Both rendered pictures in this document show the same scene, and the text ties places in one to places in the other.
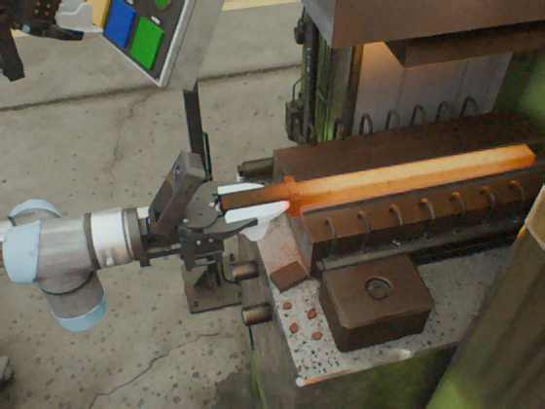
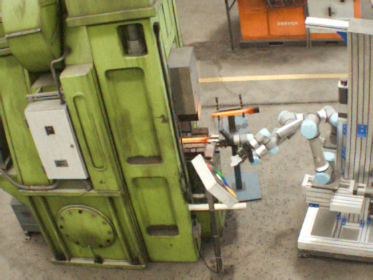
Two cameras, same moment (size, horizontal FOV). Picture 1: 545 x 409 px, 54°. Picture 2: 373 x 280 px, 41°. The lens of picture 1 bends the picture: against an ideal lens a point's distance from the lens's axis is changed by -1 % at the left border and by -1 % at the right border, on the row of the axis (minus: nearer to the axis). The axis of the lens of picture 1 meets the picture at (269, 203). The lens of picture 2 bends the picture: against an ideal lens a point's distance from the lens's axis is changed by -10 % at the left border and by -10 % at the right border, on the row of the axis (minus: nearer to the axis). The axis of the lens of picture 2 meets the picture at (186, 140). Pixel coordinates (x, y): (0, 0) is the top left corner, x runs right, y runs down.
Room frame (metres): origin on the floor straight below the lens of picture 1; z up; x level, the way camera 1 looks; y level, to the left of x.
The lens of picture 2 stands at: (3.60, 1.43, 3.56)
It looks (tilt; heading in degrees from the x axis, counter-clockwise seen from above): 36 degrees down; 208
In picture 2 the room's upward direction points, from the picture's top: 10 degrees counter-clockwise
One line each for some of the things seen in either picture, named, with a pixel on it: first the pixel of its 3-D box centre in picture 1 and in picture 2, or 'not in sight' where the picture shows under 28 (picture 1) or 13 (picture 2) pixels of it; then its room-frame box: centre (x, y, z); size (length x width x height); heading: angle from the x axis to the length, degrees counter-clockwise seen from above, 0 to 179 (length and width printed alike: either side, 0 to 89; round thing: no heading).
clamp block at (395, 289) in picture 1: (374, 302); (200, 133); (0.37, -0.13, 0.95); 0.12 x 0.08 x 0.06; 104
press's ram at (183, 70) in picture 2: not in sight; (167, 79); (0.54, -0.24, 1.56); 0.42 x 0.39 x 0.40; 104
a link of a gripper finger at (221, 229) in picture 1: (223, 222); not in sight; (0.46, 0.06, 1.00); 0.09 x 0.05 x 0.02; 102
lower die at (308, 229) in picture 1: (422, 180); (179, 147); (0.58, -0.23, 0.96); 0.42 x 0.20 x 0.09; 104
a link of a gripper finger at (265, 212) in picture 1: (257, 224); not in sight; (0.47, 0.02, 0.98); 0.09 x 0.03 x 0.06; 102
